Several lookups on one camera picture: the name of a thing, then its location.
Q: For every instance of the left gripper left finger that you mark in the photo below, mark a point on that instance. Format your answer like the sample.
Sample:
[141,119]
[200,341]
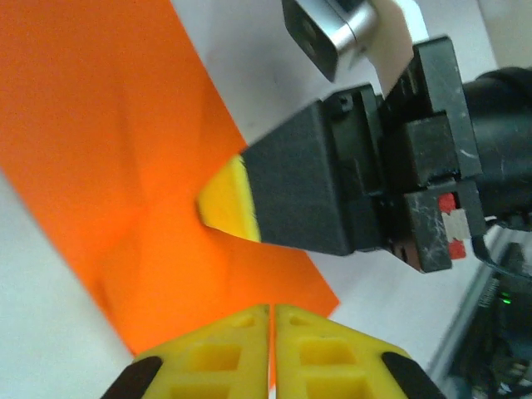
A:
[216,357]

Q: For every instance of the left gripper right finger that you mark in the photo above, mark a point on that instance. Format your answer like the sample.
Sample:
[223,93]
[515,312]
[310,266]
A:
[324,357]

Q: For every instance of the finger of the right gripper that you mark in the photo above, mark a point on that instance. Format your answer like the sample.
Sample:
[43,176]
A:
[291,187]

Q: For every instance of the aluminium mounting rail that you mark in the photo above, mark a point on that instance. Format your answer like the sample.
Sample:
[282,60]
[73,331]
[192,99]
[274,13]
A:
[457,336]

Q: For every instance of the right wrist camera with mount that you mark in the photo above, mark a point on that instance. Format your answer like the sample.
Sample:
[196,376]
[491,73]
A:
[328,33]

